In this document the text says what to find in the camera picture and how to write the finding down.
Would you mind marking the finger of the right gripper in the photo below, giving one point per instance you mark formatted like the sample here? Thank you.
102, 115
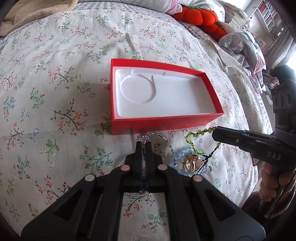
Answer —
229, 136

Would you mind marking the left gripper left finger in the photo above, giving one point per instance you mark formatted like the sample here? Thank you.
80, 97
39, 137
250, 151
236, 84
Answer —
91, 209

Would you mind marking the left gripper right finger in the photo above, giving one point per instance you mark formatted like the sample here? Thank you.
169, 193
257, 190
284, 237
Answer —
197, 210

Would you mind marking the right hand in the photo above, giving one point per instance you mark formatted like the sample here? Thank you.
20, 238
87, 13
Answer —
269, 184

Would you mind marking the red Ace box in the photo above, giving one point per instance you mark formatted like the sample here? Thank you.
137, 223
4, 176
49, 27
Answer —
148, 96

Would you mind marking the crumpled grey clothes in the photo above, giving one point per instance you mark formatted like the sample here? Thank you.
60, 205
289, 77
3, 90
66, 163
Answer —
241, 45

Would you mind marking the orange pumpkin plush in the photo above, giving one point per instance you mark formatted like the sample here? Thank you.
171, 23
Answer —
205, 19

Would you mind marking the white bookshelf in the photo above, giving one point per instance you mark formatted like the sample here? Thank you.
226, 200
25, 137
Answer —
272, 20

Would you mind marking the floral bed cover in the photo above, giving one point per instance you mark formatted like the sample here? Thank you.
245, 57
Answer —
55, 96

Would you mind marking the grey pillow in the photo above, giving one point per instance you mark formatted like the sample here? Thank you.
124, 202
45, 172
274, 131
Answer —
167, 7

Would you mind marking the beige fleece garment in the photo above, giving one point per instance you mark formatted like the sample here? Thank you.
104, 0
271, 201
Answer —
24, 12

